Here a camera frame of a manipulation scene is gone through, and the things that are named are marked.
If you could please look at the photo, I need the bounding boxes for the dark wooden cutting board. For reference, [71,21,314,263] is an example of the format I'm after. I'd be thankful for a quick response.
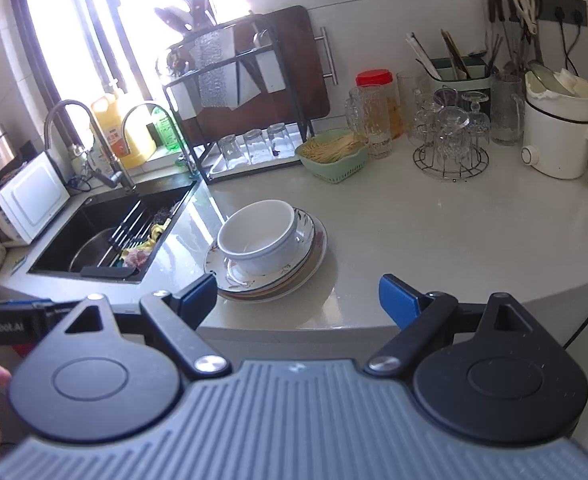
[181,5,331,133]

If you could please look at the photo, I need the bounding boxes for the round wire glass rack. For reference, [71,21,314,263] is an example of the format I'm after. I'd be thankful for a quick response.
[413,142,489,180]

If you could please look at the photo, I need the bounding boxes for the dark framed window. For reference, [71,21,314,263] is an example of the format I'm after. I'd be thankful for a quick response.
[4,0,255,161]

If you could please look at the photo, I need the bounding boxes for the green plastic basket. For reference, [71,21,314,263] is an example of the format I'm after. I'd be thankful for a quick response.
[295,129,369,184]

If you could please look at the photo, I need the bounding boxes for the textured glass pitcher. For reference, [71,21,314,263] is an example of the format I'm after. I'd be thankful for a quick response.
[490,72,525,147]

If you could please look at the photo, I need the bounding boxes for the translucent plastic bowl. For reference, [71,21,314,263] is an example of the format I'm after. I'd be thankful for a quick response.
[217,200,301,276]

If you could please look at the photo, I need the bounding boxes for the glass pot lid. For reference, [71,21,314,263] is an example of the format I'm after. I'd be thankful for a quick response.
[528,60,582,98]

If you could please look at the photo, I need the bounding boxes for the red lid plastic jar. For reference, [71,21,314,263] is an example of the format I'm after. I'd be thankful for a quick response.
[356,70,405,141]

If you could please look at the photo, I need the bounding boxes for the steel gooseneck faucet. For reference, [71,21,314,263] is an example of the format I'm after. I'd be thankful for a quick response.
[120,102,197,181]

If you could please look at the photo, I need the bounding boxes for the black power cable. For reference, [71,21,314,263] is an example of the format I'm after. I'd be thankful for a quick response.
[554,7,579,73]

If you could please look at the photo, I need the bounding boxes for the black sink drain rack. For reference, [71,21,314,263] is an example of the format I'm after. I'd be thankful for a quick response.
[108,199,172,266]

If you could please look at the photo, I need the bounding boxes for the large white floral plate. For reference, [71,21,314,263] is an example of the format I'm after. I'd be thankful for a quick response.
[216,217,329,303]

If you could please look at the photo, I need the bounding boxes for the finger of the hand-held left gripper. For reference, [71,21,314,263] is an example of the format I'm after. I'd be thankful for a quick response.
[4,299,82,344]

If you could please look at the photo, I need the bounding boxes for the white kitchen scissors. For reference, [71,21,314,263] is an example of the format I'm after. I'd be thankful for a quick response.
[511,0,538,36]

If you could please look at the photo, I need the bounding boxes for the steel pot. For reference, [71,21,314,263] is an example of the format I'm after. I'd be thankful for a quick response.
[69,227,120,273]

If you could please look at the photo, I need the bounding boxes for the leaf print plate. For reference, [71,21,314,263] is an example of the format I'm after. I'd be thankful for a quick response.
[204,208,319,292]

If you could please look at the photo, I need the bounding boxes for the purple glass cup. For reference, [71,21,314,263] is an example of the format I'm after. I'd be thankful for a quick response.
[434,87,459,111]

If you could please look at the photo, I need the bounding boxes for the row of hanging kitchen utensils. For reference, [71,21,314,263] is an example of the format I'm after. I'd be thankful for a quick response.
[486,0,544,68]

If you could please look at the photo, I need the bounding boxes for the knife block with knives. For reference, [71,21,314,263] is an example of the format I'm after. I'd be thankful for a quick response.
[154,0,219,36]

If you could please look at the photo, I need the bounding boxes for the dark wall outlet panel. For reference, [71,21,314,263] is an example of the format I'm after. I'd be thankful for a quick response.
[531,0,588,26]

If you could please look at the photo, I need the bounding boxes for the clear glass goblet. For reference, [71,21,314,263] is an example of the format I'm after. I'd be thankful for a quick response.
[411,95,442,148]
[434,107,472,166]
[461,91,490,136]

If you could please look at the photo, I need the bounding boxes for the yellow dish cloth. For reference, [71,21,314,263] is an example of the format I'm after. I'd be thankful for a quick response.
[139,222,167,253]

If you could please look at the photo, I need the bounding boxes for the upturned drinking glass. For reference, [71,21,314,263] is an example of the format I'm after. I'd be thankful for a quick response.
[217,134,245,170]
[266,122,297,158]
[242,129,269,163]

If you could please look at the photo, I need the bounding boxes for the green utensil holder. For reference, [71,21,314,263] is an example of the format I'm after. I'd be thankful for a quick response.
[429,57,494,93]

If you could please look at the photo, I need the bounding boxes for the orange detergent bottle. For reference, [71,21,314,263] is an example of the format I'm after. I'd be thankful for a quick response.
[90,94,157,170]

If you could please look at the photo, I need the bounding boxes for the steel bar handle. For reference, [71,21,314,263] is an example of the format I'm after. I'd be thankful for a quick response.
[315,26,339,86]

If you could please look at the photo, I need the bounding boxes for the plain white board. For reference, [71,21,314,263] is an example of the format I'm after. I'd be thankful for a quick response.
[254,50,282,93]

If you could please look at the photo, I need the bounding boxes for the tall clear glass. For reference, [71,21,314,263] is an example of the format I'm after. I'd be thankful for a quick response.
[396,71,432,146]

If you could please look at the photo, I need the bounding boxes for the green plastic bottle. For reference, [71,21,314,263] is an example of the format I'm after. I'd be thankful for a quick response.
[150,107,187,153]

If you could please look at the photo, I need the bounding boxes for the steel pull-down faucet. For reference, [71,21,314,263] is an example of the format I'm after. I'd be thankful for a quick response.
[44,100,137,193]

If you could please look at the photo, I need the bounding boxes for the textured clear board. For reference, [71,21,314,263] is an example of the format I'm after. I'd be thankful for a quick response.
[191,27,237,111]

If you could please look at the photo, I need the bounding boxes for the bundle of white chopsticks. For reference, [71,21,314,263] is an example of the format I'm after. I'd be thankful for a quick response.
[406,32,444,81]

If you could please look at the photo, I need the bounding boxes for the bundle of dry noodles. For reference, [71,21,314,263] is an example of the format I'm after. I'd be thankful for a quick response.
[301,132,367,163]

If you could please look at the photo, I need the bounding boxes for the white countertop appliance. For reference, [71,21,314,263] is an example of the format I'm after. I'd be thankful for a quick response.
[0,152,71,247]

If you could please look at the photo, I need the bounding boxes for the textured glass mug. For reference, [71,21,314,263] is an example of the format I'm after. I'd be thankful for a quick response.
[345,85,393,160]

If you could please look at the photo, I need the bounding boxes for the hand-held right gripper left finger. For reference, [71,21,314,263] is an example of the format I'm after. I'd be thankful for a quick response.
[49,274,232,380]

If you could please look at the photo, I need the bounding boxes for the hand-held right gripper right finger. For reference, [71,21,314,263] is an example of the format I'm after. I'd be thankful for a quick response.
[363,273,544,377]

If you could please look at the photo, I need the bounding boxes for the bundle of wooden chopsticks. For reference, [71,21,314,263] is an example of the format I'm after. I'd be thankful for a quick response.
[440,29,472,80]

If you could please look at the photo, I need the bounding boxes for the white drip tray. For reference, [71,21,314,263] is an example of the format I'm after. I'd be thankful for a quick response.
[206,137,305,183]

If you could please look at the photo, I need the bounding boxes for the black kitchen sink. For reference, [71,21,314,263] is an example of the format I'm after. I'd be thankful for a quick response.
[28,180,199,286]

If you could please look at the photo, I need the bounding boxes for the white electric cooking pot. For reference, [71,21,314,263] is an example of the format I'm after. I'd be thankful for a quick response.
[520,67,588,188]

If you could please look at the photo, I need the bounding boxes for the black metal dish rack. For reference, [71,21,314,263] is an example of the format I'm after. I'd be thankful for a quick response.
[161,14,315,186]

